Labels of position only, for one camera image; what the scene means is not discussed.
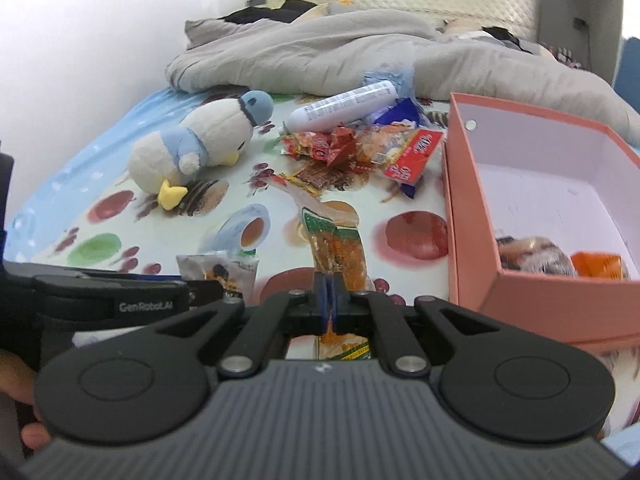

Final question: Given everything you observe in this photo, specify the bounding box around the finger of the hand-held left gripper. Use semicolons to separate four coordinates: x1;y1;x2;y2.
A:
185;279;226;312

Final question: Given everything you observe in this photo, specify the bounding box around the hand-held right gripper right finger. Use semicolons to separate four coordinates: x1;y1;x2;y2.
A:
328;270;502;377

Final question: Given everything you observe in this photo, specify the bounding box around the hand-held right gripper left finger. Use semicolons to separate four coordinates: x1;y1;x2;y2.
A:
142;270;329;378

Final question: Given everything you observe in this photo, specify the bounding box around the clear orange green snack packet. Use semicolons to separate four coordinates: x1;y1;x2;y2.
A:
285;182;373;361

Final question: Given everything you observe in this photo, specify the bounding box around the pink cardboard box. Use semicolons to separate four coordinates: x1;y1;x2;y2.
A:
442;92;640;353

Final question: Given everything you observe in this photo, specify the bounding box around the pile of red snack packets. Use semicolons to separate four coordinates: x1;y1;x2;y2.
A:
277;127;416;168

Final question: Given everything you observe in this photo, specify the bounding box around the red white snack packet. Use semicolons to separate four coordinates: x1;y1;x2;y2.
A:
384;129;446;183

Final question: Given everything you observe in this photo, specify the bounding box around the gray snack packet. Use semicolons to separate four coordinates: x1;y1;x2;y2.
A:
496;236;576;276

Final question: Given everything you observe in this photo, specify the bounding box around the person's left hand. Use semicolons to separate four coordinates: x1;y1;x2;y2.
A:
0;350;52;453

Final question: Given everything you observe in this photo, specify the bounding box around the fruit print bed sheet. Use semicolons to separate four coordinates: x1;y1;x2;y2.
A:
5;85;640;461

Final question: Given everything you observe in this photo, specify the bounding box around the brown striped snack packet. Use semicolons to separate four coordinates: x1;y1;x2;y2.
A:
270;166;373;196

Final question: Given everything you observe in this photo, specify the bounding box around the plush penguin toy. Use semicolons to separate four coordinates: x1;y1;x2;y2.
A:
127;90;275;211

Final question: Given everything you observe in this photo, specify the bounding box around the white bottle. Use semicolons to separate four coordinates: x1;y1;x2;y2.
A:
287;80;398;133

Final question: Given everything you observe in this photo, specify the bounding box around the blue snack bag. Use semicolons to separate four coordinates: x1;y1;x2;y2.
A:
372;97;426;128

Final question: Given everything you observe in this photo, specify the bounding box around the clear blue plastic bag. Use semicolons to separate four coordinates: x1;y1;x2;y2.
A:
364;62;418;101

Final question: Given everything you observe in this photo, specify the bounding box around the gray duvet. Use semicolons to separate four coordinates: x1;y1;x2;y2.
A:
166;7;640;143

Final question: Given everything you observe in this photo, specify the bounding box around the black clothes pile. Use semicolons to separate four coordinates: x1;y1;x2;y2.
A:
222;0;321;25

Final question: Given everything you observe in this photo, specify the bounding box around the gray pillow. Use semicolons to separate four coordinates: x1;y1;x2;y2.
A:
327;2;371;16

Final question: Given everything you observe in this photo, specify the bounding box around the black and gray clothing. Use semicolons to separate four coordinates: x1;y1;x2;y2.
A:
480;25;543;56

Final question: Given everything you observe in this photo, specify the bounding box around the group of small cosmetic bottles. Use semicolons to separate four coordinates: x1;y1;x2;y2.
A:
547;45;583;68

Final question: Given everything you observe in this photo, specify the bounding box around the blue chair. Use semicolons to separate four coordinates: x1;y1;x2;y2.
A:
615;35;640;111

